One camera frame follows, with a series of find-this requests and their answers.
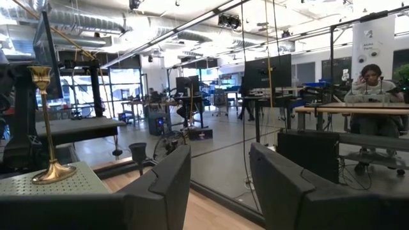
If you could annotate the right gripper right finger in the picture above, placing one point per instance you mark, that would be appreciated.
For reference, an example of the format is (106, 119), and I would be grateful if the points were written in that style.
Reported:
(287, 198)

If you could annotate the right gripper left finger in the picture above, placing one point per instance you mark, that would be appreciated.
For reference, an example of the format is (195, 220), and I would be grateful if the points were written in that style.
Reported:
(159, 198)

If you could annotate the gold candlestick holder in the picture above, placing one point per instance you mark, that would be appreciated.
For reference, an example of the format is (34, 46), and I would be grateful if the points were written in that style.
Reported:
(54, 173)

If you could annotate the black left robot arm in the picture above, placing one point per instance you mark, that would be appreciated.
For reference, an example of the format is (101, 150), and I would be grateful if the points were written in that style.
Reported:
(24, 105)

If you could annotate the black computer case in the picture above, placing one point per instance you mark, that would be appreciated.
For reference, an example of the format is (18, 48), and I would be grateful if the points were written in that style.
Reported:
(306, 156)

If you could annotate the black floor fan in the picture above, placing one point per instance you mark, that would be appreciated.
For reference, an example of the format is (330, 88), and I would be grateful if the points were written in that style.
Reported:
(174, 142)

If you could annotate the black computer tower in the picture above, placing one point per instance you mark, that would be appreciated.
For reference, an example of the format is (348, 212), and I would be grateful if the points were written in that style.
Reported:
(156, 124)

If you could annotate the black floor box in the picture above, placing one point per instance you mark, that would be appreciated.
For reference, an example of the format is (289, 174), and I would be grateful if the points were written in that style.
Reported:
(199, 134)

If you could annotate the pale green perforated metal stand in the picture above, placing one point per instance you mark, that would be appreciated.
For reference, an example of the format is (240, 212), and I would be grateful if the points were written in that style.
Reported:
(64, 187)

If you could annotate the black workbench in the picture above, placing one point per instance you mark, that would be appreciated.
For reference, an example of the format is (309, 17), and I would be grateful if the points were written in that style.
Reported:
(80, 126)

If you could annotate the wooden table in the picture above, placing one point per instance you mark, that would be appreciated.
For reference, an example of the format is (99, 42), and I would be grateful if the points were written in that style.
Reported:
(351, 110)

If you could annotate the grey office chair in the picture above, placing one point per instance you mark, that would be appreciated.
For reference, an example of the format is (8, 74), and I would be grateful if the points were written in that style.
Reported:
(220, 99)

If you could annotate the black computer monitor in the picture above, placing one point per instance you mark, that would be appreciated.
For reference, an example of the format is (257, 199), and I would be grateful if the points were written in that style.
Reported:
(183, 84)
(255, 73)
(48, 64)

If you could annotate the person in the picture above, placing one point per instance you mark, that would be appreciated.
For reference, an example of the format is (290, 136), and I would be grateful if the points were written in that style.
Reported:
(370, 87)

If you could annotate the green potted plant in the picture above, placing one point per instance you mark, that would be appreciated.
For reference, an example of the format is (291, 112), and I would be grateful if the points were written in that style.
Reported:
(403, 75)

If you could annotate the white pillar with dome cameras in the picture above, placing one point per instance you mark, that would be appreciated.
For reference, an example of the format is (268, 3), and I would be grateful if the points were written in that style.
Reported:
(374, 32)

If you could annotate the black hanging camera unit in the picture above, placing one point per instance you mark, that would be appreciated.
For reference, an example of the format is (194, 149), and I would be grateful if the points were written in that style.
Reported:
(229, 21)

